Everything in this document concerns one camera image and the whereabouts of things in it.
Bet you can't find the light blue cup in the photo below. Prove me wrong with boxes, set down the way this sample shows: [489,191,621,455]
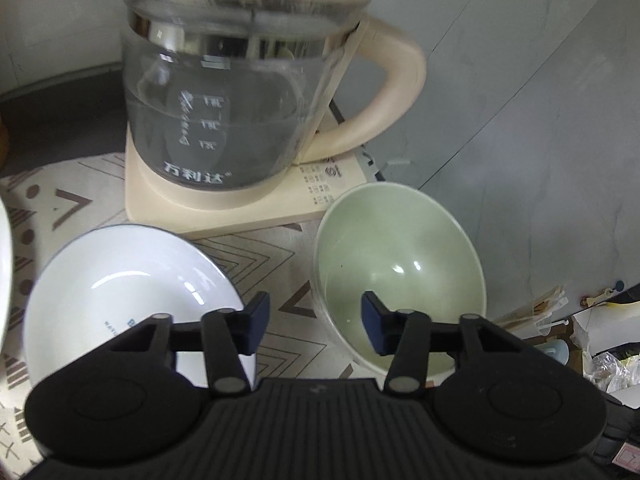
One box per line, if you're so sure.
[532,337,572,367]

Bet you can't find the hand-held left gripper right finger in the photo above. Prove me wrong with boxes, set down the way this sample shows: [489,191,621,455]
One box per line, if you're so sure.
[361,290,526,395]

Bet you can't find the cream kettle base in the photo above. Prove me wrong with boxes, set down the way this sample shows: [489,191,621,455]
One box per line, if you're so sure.
[124,105,373,241]

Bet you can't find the glass kettle with cream handle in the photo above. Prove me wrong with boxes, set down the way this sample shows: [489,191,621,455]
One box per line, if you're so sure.
[116,0,427,196]

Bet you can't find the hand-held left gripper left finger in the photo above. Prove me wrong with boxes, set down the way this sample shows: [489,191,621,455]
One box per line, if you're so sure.
[102,291,272,395]

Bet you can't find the patterned tablecloth with fringe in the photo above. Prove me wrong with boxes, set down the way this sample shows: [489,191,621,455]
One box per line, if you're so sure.
[0,152,571,480]

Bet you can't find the white plate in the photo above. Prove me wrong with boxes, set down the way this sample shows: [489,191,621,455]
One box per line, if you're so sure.
[0,200,13,351]

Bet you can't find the white bowl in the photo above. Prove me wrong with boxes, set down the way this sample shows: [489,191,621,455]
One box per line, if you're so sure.
[22,225,258,391]

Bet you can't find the pale green bowl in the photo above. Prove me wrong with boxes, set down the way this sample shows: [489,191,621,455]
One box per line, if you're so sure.
[311,182,487,380]

